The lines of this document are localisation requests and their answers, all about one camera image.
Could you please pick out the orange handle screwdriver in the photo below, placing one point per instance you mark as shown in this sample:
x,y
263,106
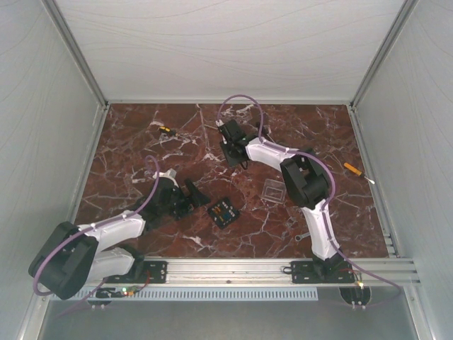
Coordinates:
x,y
353,169

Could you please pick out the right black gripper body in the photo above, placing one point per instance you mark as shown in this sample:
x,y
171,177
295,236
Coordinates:
x,y
226,148

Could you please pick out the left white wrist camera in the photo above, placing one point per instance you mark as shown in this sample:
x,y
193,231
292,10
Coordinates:
x,y
170,174

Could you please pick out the clear fuse box cover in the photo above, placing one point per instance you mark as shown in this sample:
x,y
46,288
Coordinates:
x,y
274,191

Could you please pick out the yellow black screwdriver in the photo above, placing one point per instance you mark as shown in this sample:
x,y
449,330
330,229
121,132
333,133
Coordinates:
x,y
167,131

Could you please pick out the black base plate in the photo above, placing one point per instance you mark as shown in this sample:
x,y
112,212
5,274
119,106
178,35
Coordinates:
x,y
154,272
307,272

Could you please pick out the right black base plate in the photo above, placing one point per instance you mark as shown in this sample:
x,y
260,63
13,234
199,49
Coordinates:
x,y
307,272

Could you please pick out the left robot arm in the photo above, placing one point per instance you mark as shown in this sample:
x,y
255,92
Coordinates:
x,y
75,255

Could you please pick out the black fuse box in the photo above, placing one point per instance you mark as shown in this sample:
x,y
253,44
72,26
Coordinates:
x,y
223,213

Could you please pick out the slotted grey cable duct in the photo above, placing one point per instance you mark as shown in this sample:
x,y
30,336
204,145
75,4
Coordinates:
x,y
192,294

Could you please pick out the silver wrench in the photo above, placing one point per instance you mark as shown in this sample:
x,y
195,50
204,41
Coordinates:
x,y
300,237

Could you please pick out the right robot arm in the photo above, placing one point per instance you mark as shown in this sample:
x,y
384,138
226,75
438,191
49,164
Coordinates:
x,y
307,183

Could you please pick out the aluminium mounting rail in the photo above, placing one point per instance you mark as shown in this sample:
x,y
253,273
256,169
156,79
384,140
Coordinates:
x,y
237,272

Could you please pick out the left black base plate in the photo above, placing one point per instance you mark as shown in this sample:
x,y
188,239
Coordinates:
x,y
154,272

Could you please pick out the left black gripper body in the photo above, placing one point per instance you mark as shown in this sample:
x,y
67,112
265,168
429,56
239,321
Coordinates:
x,y
179,205

